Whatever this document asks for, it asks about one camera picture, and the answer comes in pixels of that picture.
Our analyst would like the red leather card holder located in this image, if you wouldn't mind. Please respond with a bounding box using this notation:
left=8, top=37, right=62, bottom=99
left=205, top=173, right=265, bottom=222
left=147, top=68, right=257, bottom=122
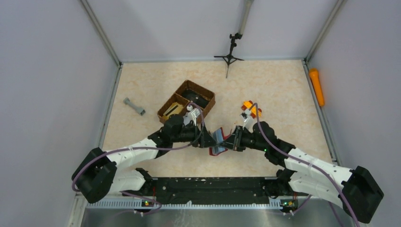
left=209, top=127, right=232, bottom=157

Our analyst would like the brown woven divided basket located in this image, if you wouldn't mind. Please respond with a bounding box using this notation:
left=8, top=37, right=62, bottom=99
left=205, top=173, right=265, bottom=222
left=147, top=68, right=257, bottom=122
left=157, top=80, right=216, bottom=123

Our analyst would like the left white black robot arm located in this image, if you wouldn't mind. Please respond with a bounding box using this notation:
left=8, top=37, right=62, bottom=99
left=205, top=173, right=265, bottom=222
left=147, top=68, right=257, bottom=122
left=71, top=114, right=217, bottom=203

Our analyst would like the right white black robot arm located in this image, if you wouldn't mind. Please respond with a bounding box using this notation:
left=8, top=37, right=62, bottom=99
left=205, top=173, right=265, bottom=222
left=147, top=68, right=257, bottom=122
left=212, top=122, right=384, bottom=224

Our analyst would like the gold cards pile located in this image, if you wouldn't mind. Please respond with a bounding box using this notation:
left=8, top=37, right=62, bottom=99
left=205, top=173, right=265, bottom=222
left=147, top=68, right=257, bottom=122
left=162, top=102, right=183, bottom=120

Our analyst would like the black cards pile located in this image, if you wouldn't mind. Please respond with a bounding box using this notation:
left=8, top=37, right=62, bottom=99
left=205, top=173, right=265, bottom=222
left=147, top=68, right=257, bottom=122
left=181, top=89, right=209, bottom=108

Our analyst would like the orange yellow toy car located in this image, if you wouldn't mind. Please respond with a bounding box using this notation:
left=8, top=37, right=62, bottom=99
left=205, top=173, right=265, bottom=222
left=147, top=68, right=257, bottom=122
left=241, top=100, right=262, bottom=119

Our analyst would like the grey toy block bar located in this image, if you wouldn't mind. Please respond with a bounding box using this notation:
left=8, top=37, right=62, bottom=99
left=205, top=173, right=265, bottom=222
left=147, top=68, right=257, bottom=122
left=123, top=97, right=146, bottom=116

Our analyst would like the orange flashlight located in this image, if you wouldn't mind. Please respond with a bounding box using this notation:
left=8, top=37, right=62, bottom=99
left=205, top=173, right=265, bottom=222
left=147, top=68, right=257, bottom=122
left=309, top=68, right=325, bottom=107

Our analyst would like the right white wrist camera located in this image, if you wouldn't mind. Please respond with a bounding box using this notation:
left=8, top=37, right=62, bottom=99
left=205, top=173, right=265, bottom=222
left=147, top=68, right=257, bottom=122
left=240, top=109, right=253, bottom=129

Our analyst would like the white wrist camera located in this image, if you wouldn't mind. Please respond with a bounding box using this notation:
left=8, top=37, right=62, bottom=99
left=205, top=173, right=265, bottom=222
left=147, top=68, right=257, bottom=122
left=240, top=109, right=253, bottom=129
left=183, top=105, right=200, bottom=126

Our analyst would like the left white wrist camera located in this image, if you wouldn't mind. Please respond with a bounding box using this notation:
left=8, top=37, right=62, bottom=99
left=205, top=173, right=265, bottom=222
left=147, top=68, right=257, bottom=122
left=183, top=105, right=200, bottom=126

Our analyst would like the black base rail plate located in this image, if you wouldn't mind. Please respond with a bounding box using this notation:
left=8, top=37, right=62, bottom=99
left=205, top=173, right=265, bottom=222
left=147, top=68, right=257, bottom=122
left=122, top=177, right=309, bottom=206

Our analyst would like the black camera tripod stand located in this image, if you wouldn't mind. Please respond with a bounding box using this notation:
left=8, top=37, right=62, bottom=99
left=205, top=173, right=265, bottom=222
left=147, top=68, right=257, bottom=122
left=213, top=33, right=244, bottom=78

